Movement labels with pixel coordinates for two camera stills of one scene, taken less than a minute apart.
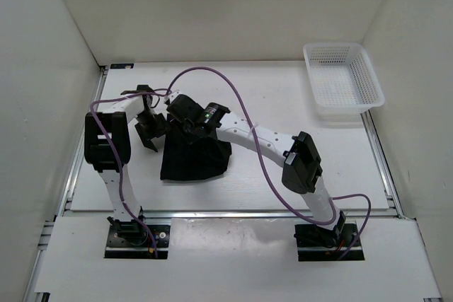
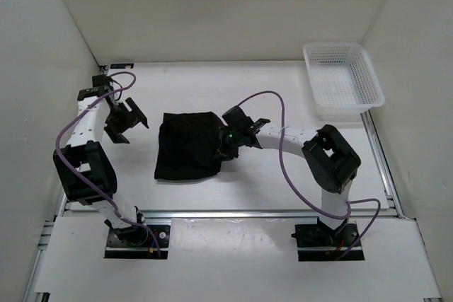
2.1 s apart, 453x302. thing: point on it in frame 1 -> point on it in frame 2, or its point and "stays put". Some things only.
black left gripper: [161, 129] -> [131, 121]
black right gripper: [190, 138] -> [224, 151]
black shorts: [182, 160] stays put
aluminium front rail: [259, 215] stays put
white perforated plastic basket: [344, 83] stays put
